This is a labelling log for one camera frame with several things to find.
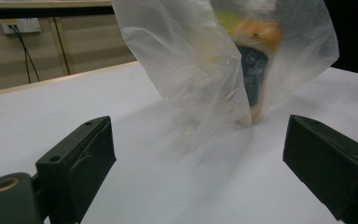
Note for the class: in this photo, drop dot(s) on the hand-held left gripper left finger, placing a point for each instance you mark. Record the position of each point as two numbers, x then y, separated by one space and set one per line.
74 168

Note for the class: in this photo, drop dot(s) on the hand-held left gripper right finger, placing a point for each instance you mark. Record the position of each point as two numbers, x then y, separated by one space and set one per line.
329 161

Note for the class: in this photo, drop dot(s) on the orange fruit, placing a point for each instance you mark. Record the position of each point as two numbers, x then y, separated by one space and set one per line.
258 34

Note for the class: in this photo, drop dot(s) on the translucent white plastic bag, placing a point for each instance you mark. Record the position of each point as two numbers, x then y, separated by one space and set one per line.
183 62

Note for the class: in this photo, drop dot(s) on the yellow-green fruit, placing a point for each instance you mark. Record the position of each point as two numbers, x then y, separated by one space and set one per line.
227 20

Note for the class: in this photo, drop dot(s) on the white wall socket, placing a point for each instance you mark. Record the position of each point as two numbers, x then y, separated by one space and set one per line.
20 25

